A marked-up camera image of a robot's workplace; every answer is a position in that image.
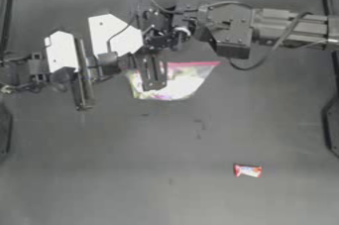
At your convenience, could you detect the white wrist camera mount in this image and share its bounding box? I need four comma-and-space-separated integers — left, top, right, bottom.
87, 14, 146, 58
44, 30, 83, 74

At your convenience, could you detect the clear bag with pink zip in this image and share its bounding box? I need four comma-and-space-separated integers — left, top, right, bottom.
124, 60, 223, 102

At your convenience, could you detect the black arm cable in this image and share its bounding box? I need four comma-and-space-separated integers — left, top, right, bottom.
227, 10, 312, 71

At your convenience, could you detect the black camera cable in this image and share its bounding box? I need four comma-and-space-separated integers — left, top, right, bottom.
104, 0, 178, 55

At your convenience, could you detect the red candy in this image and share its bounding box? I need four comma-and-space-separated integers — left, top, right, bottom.
232, 164, 264, 179

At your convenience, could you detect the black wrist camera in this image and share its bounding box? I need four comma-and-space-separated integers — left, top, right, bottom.
49, 66, 76, 87
96, 51, 120, 68

